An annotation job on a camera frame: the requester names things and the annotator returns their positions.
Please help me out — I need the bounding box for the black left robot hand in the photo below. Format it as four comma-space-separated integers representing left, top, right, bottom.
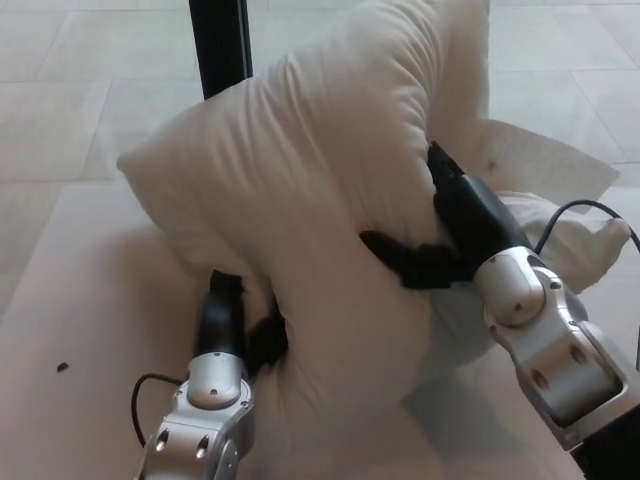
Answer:
196, 268, 292, 375

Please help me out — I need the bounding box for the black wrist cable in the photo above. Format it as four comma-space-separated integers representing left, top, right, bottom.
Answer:
530, 199, 640, 257
130, 373, 189, 447

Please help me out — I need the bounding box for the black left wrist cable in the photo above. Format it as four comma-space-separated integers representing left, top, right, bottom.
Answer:
130, 373, 189, 447

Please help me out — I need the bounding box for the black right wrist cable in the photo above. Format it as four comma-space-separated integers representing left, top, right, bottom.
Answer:
530, 199, 640, 257

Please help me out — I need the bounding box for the black vertical pole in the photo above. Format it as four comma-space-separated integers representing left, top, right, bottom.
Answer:
188, 0, 253, 101

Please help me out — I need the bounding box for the white square pillow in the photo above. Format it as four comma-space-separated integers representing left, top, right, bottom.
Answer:
115, 0, 632, 480

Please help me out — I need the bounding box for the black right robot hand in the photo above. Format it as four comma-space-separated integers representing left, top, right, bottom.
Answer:
359, 140, 535, 291

